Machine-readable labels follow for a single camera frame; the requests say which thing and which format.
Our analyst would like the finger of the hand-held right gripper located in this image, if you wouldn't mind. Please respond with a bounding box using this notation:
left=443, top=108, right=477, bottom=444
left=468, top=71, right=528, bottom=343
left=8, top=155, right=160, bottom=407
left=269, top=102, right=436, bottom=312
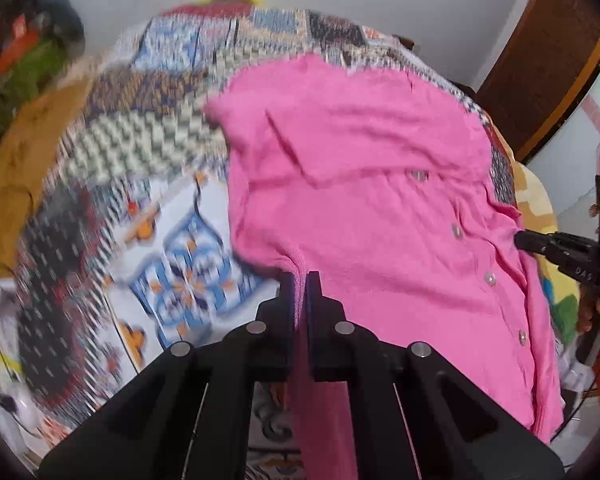
left=513, top=229, right=600, bottom=281

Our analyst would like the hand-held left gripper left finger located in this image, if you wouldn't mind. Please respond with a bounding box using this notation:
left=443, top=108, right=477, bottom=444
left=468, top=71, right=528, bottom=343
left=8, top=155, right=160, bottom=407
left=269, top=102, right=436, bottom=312
left=37, top=271, right=298, bottom=480

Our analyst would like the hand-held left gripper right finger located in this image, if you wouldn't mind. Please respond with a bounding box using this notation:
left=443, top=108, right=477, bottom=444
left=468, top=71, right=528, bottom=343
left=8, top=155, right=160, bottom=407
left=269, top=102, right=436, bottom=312
left=304, top=270, right=567, bottom=480

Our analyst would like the pink buttoned cardigan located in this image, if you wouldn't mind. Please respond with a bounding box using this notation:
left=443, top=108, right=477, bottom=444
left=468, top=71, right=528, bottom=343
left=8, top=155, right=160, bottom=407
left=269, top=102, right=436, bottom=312
left=202, top=54, right=567, bottom=480

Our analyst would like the person's right hand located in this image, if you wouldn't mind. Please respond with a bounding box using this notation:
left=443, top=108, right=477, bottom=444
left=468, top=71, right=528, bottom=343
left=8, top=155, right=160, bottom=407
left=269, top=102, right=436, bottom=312
left=577, top=287, right=600, bottom=346

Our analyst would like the yellow cartoon printed cloth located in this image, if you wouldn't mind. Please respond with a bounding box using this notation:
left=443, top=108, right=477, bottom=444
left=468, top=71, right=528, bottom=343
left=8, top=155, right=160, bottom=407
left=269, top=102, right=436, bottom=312
left=511, top=159, right=583, bottom=361

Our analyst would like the brown wooden door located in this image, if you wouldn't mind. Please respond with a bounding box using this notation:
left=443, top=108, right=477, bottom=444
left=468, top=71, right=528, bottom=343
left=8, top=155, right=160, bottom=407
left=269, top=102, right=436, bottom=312
left=472, top=0, right=600, bottom=166

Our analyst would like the patchwork printed blanket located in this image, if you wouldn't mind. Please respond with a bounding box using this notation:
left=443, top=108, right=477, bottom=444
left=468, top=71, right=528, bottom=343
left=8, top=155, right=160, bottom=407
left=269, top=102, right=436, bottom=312
left=14, top=6, right=527, bottom=480

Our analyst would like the white cloth pile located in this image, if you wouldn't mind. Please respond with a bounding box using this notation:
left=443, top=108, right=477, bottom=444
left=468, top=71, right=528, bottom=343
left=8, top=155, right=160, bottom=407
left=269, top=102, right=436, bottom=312
left=0, top=280, right=48, bottom=443

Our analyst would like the mustard yellow cloth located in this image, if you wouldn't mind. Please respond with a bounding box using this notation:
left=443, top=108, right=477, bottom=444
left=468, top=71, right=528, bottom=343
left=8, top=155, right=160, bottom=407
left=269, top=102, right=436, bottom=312
left=0, top=76, right=97, bottom=282

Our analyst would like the dark red cloth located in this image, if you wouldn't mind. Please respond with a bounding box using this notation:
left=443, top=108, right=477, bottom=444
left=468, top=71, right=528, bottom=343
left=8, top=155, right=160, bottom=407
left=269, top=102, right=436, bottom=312
left=159, top=2, right=257, bottom=20

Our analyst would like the green cloth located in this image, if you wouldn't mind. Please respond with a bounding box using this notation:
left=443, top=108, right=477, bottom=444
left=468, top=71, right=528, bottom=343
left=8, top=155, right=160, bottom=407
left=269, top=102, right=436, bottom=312
left=0, top=35, right=77, bottom=147

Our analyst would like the dark teal cloth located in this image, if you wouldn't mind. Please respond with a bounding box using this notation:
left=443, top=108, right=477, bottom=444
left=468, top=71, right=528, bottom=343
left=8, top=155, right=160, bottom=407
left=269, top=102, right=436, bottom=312
left=27, top=0, right=87, bottom=51

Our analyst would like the orange cloth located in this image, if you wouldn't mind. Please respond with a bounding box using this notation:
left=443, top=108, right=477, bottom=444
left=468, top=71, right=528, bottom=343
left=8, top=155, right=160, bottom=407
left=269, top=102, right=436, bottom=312
left=0, top=14, right=43, bottom=73

